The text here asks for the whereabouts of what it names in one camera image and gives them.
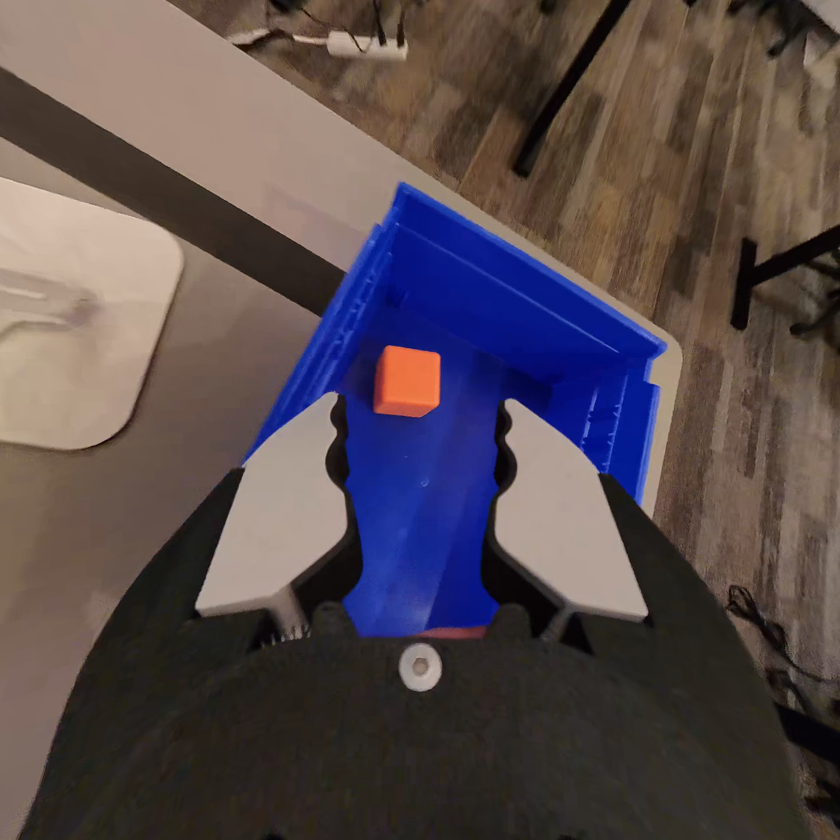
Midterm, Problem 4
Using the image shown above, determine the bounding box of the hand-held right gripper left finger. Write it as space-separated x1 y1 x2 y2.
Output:
196 392 364 635

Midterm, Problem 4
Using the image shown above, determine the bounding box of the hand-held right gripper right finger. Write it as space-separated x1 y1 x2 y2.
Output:
481 398 651 641

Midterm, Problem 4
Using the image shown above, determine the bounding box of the orange cube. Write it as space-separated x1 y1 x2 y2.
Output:
373 345 442 418

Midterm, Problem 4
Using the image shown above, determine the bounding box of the blue plastic bin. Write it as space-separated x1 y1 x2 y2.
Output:
244 182 669 641

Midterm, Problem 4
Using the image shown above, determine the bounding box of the grey desk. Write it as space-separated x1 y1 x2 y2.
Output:
0 0 683 840

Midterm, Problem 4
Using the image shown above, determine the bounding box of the wooden board document stand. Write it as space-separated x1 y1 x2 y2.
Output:
0 176 185 451

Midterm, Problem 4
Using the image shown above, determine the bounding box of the black table leg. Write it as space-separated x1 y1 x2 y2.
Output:
730 226 840 331
514 0 634 178

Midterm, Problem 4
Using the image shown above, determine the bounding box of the white power strip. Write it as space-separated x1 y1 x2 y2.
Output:
292 29 409 61

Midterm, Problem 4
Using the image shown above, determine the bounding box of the black floor cable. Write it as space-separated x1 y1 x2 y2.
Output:
725 584 840 690

